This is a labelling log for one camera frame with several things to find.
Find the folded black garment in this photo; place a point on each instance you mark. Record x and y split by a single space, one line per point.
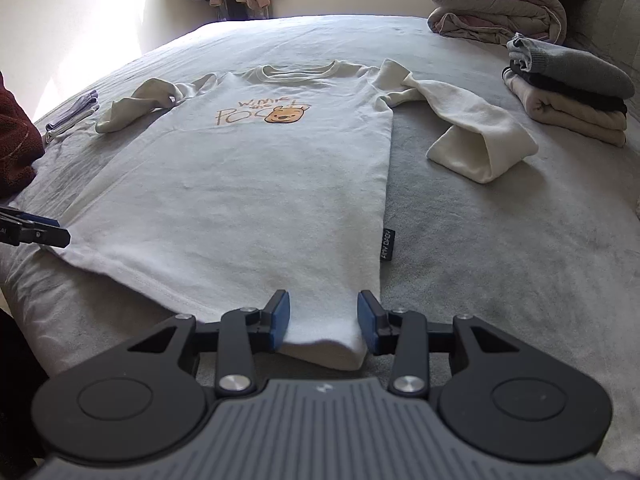
575 92

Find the white long-sleeve printed shirt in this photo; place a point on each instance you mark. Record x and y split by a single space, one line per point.
240 185

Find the folded grey knit sweater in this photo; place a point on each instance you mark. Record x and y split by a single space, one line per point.
575 67

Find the folded grey pink quilt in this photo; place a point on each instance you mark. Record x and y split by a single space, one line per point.
490 5

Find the dark red knit garment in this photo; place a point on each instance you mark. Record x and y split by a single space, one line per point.
17 150

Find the folded white socks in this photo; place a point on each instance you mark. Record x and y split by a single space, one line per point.
75 127

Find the folded purple white clothes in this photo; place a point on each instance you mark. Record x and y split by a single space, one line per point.
70 110

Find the folded beige garment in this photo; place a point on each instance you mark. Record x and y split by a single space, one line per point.
575 120

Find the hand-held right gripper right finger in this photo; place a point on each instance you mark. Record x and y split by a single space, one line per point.
367 320

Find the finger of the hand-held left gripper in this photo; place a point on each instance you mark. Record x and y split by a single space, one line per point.
40 221
35 236

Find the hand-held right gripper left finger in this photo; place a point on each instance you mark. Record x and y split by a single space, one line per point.
280 320

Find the grey quilted headboard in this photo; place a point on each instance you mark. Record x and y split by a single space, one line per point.
615 10

